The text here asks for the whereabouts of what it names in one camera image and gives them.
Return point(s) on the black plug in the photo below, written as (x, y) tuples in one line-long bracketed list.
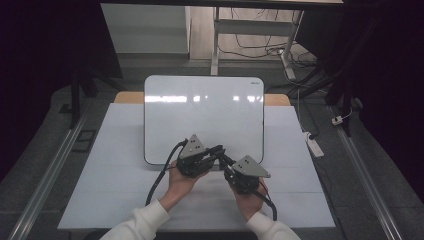
[(312, 135)]

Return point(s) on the white whiteboard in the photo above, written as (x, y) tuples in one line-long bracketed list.
[(200, 116)]

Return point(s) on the white-legged desk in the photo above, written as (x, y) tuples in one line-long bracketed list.
[(253, 27)]

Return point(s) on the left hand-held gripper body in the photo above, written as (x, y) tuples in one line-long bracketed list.
[(193, 165)]

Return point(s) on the person's right hand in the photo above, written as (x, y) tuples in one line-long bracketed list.
[(253, 205)]

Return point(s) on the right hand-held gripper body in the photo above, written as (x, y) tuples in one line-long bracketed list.
[(245, 176)]

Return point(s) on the white table mat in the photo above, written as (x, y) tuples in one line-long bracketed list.
[(116, 150)]

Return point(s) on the small white adapter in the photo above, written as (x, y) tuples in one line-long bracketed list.
[(337, 120)]

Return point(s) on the white power strip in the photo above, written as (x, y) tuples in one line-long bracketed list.
[(313, 145)]

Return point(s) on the black metal stand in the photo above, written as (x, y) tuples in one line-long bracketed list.
[(346, 100), (76, 96)]

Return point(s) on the person's left hand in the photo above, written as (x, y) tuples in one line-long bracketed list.
[(178, 188)]

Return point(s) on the aluminium rail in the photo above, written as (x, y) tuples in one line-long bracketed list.
[(366, 180), (50, 176)]

